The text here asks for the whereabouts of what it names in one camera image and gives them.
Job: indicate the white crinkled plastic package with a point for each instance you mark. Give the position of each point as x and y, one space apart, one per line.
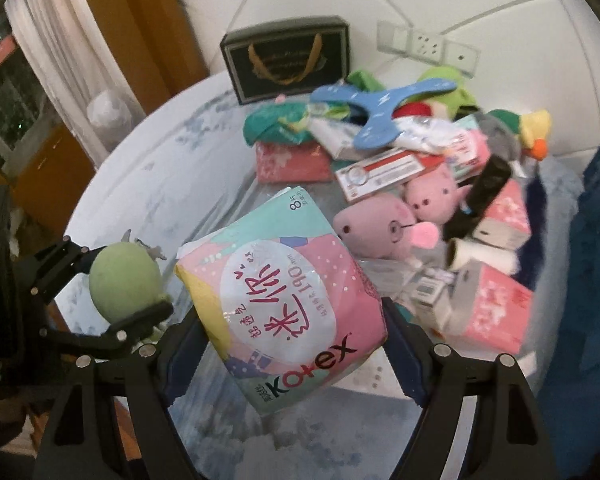
430 132

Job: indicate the grey white carton box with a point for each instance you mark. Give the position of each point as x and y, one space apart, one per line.
430 290

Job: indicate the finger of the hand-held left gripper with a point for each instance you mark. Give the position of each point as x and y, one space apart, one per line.
130 330
60 265

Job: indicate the white wall switch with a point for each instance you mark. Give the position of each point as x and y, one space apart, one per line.
394 35

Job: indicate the pink pig plush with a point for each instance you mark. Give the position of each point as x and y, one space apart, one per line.
432 195
375 225

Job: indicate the red white medicine box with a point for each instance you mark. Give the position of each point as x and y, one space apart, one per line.
380 175

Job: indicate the blue boomerang toy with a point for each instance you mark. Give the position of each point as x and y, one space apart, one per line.
375 115

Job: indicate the white curtain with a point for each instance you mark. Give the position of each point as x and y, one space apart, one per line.
70 35

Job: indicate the green frog plush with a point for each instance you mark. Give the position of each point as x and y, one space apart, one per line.
445 72

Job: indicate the yellow duck plush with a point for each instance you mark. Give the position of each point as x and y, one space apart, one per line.
532 130

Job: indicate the brown wooden wall panel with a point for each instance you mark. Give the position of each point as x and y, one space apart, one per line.
160 25

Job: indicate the small pink floral tissue pack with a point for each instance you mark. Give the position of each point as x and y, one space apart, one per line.
510 215

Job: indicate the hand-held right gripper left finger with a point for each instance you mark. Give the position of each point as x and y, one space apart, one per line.
180 355

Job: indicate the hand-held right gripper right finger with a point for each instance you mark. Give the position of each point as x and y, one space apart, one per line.
405 360

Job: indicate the wooden cabinet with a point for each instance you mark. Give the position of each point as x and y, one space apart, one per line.
35 170

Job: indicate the pink white sachet pack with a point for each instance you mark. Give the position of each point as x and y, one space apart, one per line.
467 152

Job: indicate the white paper roll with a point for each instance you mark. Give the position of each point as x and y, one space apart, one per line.
485 257

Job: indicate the white green flat box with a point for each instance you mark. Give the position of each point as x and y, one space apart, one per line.
365 379

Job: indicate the white plastic bag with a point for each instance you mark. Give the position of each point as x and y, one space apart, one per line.
109 110

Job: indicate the pink sanitary pad pack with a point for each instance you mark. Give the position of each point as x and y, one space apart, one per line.
280 290

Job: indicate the grey plush toy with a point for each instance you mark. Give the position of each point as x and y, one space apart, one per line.
502 137

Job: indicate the blue plastic crate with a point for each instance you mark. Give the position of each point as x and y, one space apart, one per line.
590 285

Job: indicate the dark pink tissue pack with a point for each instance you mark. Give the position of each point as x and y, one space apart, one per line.
292 162

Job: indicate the clear plastic bag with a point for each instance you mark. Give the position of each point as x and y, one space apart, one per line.
390 277

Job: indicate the long white carton box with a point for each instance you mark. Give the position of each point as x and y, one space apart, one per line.
335 137

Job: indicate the large pink floral tissue pack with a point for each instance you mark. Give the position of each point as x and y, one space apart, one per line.
495 310

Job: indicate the teal green soft pack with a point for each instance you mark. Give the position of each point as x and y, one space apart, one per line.
275 122

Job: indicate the white five-hole wall socket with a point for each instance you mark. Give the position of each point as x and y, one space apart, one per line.
429 44

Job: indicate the green ball toy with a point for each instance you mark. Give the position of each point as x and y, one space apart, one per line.
122 280

